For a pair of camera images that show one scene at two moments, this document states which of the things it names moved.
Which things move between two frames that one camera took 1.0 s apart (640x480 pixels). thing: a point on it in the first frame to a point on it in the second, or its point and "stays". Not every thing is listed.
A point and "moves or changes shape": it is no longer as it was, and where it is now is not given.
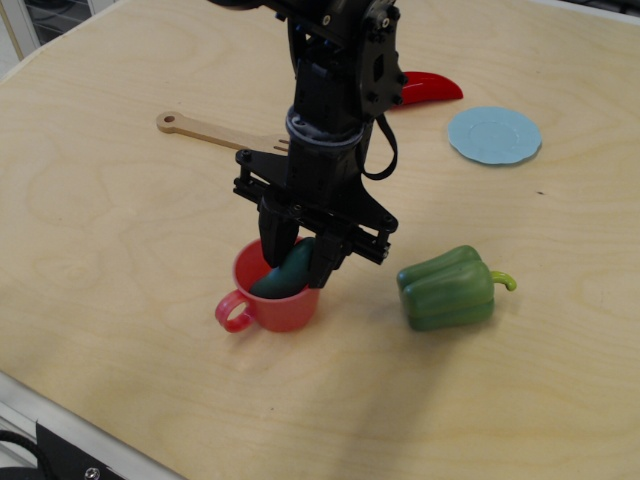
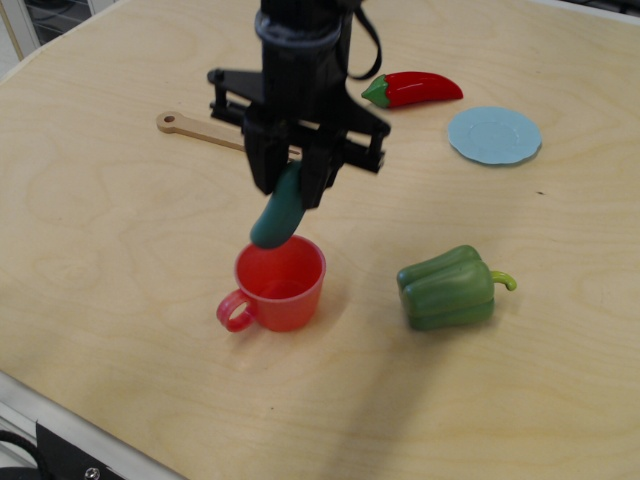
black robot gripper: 321,183 to 303,82
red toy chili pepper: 424,87 stays
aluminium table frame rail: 22,408 stays
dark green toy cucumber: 289,277 moves or changes shape
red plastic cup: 280,315 stays
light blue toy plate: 494,135 stays
